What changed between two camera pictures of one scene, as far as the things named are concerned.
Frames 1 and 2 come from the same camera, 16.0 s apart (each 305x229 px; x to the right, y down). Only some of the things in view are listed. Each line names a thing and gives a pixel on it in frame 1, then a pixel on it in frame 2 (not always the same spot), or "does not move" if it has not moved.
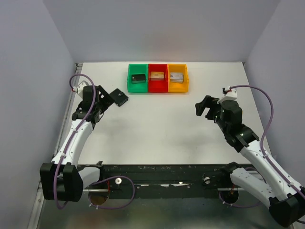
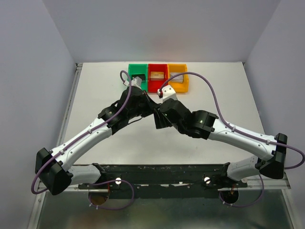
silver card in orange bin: (176, 77) does not move
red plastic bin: (157, 85) does not move
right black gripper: (208, 100) → (163, 121)
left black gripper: (107, 100) → (150, 104)
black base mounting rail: (165, 181) does not move
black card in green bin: (138, 78) does not move
